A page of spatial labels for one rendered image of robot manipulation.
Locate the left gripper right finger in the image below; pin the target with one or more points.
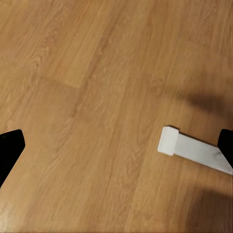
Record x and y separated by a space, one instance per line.
225 144

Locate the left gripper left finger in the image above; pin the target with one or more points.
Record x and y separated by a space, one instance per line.
11 146

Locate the desk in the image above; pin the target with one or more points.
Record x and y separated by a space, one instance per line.
172 142

